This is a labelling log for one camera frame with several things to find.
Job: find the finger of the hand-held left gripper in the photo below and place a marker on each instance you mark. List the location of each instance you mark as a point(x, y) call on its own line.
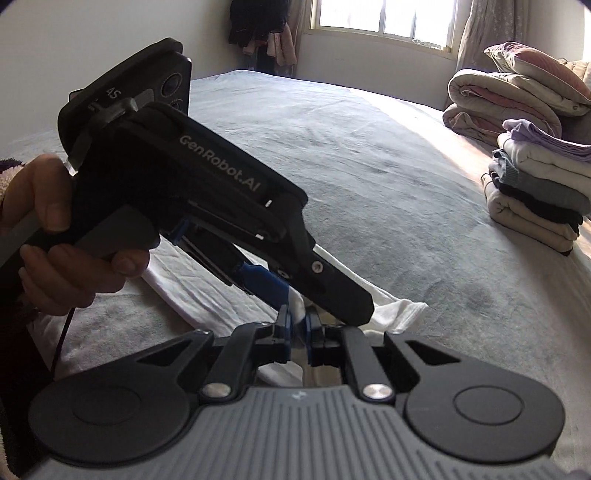
point(332, 286)
point(265, 281)

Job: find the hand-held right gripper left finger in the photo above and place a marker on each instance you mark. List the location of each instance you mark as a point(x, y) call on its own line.
point(286, 334)

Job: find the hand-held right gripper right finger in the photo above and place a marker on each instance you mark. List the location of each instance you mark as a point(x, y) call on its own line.
point(311, 334)

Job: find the white pants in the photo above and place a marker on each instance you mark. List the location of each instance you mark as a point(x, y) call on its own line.
point(397, 314)

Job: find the hanging dark and pink clothes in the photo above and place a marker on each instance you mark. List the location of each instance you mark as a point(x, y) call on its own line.
point(258, 27)

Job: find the person's left hand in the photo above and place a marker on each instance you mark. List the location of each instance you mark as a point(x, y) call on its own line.
point(46, 189)

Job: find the floral beige curtain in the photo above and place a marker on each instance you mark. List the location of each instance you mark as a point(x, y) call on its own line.
point(302, 32)
point(489, 32)

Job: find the folded black garment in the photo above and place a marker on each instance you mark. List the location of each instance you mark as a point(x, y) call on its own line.
point(545, 212)

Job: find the folded grey sweater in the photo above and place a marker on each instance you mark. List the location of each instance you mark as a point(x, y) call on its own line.
point(540, 189)

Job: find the folded beige and pink quilt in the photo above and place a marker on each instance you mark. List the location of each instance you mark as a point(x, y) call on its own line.
point(489, 106)

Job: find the folded cream garment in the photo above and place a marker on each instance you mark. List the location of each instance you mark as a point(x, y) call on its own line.
point(540, 164)

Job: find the window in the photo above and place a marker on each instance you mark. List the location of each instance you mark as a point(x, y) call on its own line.
point(383, 16)

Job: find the folded purple garment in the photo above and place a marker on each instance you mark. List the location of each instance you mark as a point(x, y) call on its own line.
point(540, 136)

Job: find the beige and pink pillow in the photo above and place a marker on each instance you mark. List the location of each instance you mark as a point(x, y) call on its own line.
point(540, 74)

